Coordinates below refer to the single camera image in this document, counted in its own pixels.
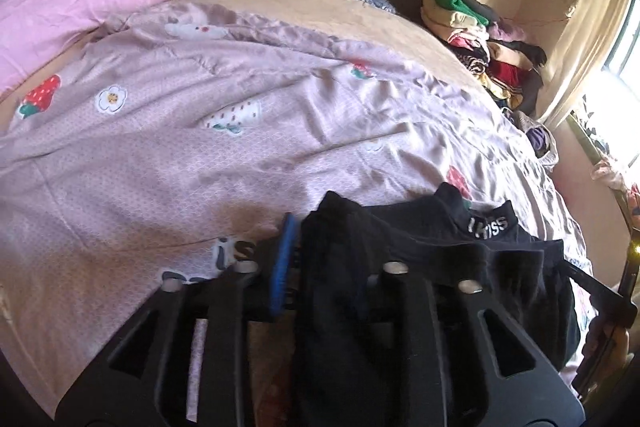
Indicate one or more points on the clothes on window sill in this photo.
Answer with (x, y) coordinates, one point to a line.
(612, 147)

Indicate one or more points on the beige mattress sheet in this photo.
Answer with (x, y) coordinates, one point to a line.
(345, 19)

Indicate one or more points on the right hand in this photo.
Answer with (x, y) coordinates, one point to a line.
(611, 363)

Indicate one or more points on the black shirt with orange cuffs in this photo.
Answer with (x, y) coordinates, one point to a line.
(342, 374)

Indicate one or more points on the pink blanket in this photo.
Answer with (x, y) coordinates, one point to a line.
(34, 32)

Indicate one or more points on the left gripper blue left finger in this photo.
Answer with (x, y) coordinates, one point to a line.
(182, 358)

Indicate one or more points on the cream curtain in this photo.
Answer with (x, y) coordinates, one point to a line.
(579, 54)

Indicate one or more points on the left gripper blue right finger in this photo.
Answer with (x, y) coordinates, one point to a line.
(453, 356)

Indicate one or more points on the pile of folded clothes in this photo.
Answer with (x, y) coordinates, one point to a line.
(495, 52)

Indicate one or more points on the lilac strawberry print bedsheet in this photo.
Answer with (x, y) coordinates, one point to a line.
(188, 125)

